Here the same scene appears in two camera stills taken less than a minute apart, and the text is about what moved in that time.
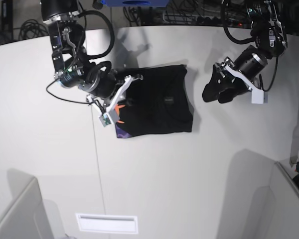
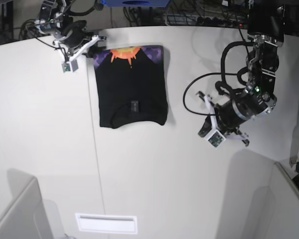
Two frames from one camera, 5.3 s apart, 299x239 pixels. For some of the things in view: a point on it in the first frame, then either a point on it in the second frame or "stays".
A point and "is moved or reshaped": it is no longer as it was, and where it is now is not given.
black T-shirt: (160, 103) is moved or reshaped
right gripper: (224, 88) -> (225, 118)
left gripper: (111, 115) -> (73, 40)
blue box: (136, 3) stays
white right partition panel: (270, 205) stays
